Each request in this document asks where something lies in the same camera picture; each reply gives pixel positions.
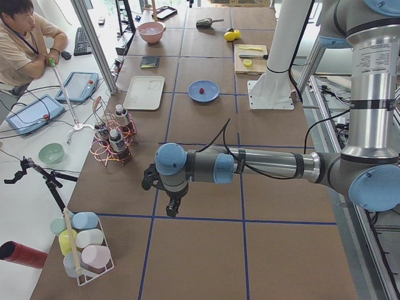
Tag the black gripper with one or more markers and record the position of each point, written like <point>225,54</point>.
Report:
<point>175,197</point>

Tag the blue plate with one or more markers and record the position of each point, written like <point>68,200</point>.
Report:
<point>211,91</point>

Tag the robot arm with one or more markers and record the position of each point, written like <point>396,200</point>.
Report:
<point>366,171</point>

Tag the tea bottle white cap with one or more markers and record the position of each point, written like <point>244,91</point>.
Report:
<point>117,143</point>
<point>122,115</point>
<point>101,131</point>

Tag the cream bear tray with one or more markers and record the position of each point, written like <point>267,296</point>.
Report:
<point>144,93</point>

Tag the reacher grabber stick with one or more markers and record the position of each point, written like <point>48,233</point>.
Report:
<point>77,125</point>

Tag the black tripod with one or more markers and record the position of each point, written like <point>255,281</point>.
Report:
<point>51,179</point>

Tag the green bowl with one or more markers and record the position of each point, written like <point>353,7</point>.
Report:
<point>51,153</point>

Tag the grey yellow cloth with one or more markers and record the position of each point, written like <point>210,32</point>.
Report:
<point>149,62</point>

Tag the blue teach pendant far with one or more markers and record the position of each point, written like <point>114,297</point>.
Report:
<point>80,85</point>

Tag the blue teach pendant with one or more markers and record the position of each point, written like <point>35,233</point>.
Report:
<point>35,115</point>
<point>80,85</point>

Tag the lemon half slice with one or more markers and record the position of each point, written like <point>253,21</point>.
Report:
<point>247,63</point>

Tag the wooden cutting board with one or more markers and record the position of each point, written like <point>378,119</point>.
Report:
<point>259,65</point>

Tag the red cylinder bottle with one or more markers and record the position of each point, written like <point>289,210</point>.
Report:
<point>17,253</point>

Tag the blue teach pendant near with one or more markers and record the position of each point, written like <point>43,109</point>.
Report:
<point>35,115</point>

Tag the steel muddler black tip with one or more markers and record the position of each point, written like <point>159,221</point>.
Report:
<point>254,56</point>

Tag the pink bowl of ice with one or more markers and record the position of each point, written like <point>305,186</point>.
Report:
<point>152,32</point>

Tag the yellow plastic knife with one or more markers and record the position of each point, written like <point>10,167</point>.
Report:
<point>251,48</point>

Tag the yellow lemon front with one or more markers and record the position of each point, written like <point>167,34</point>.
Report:
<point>230,36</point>

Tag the yellow lemon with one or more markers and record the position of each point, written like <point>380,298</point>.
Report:
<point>237,34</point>
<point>230,36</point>

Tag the black keyboard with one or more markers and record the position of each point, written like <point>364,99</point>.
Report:
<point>81,43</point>

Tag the steel ice scoop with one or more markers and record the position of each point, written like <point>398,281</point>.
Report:
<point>207,22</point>

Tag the yellow lemon back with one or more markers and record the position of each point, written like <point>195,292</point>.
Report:
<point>237,34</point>

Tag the wooden stand with base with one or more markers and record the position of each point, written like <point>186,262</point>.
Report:
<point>153,4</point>

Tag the person in beige shirt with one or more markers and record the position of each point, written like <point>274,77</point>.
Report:
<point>28,42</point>

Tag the copper wire bottle rack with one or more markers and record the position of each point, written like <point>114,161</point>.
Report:
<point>102,150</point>

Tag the white wire cup rack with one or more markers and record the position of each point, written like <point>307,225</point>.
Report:
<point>83,244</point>

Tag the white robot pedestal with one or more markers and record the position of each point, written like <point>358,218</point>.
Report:
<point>272,90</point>

